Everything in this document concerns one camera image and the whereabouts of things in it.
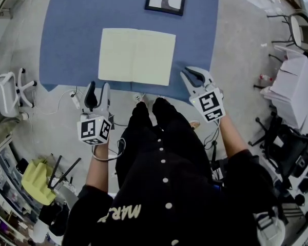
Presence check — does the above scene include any blue tablecloth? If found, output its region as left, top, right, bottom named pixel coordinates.
left=39, top=0, right=220, bottom=103

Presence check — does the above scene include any round wicker chair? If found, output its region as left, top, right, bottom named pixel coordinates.
left=266, top=12, right=308, bottom=55

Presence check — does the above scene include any person's black buttoned clothing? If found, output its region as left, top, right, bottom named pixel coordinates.
left=62, top=97, right=281, bottom=246

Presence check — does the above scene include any black office chair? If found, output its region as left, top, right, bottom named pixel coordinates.
left=248, top=111, right=308, bottom=179

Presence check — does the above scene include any white power strip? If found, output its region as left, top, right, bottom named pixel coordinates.
left=69, top=90, right=82, bottom=110

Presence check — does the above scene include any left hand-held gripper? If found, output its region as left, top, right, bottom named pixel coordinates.
left=76, top=80, right=112, bottom=146

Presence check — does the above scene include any yellow-green plastic stool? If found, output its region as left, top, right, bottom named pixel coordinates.
left=21, top=158, right=57, bottom=206

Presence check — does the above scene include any blue notebook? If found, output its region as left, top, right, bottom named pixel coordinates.
left=98, top=27, right=177, bottom=87

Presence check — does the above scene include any white office chair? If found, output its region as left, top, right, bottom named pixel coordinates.
left=0, top=67, right=38, bottom=118

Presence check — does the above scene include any person's white shoe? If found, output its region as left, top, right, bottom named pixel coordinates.
left=134, top=92, right=146, bottom=105

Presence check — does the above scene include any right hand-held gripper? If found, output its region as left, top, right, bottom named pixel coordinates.
left=180, top=66, right=227, bottom=124

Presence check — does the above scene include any person's left forearm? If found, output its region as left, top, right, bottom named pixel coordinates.
left=85, top=143, right=110, bottom=195

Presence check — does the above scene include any person's right forearm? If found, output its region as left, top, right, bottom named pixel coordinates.
left=217, top=115, right=250, bottom=159

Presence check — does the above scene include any white cloth-covered table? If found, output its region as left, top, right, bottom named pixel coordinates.
left=261, top=46, right=308, bottom=136

